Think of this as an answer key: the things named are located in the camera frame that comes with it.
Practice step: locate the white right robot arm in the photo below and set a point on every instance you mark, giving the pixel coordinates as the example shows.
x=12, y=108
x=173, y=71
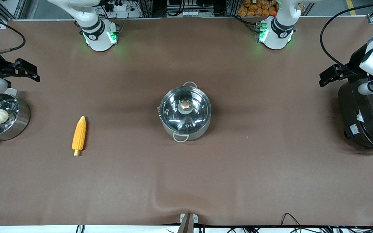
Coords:
x=96, y=36

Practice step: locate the bag of orange snacks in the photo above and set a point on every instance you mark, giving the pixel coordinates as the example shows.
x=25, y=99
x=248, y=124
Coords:
x=254, y=8

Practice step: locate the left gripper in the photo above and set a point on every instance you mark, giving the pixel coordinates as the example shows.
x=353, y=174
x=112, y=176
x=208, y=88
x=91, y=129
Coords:
x=356, y=62

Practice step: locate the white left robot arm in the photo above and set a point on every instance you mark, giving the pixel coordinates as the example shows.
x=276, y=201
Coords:
x=275, y=36

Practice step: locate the white power strip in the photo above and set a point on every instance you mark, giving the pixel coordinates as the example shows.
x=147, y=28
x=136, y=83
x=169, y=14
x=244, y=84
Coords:
x=119, y=5

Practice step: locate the yellow corn cob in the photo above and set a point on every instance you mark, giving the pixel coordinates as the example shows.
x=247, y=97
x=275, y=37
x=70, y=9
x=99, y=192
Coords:
x=79, y=135

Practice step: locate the brown table mat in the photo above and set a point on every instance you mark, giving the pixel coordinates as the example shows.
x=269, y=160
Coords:
x=186, y=181

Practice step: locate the steel steamer pot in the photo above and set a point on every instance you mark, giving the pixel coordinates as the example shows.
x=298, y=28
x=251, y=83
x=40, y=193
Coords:
x=19, y=121

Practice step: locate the stainless steel pot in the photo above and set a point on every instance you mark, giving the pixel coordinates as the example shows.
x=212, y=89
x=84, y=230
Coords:
x=202, y=131

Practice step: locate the black rice cooker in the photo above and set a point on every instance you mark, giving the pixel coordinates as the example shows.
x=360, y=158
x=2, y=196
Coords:
x=371, y=123

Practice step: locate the glass pot lid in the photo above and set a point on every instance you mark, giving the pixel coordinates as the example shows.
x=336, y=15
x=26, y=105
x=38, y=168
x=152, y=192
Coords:
x=173, y=113

